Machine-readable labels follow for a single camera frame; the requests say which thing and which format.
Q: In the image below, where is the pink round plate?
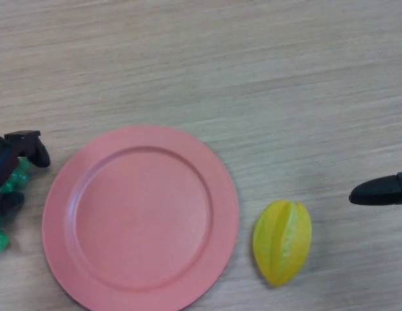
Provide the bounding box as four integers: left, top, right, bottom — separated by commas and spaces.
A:
41, 125, 240, 311

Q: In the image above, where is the yellow starfruit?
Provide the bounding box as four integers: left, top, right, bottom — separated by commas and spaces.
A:
252, 200, 313, 288

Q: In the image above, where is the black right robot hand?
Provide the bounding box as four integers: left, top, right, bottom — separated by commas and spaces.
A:
348, 171, 402, 207

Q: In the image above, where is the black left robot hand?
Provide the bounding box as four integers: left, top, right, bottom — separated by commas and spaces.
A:
0, 126, 51, 216

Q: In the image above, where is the green grape bunch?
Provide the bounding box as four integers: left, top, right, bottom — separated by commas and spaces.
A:
0, 158, 30, 255

